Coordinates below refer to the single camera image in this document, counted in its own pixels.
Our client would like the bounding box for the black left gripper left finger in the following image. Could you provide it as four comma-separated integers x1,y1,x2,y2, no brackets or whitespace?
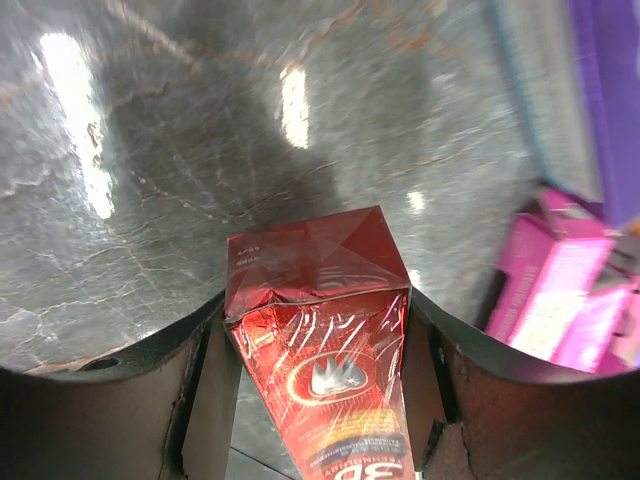
1,295,240,479

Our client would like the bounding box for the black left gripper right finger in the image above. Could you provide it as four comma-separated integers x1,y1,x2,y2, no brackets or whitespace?
401,292,639,479

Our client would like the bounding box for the red 3D toothpaste box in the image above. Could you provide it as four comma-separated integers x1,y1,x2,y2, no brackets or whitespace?
224,206,415,479

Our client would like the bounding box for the purple toothpaste box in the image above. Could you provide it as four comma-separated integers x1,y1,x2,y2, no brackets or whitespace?
485,0,639,230

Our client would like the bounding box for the pink toothpaste box left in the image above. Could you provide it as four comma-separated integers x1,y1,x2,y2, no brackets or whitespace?
485,187,635,373

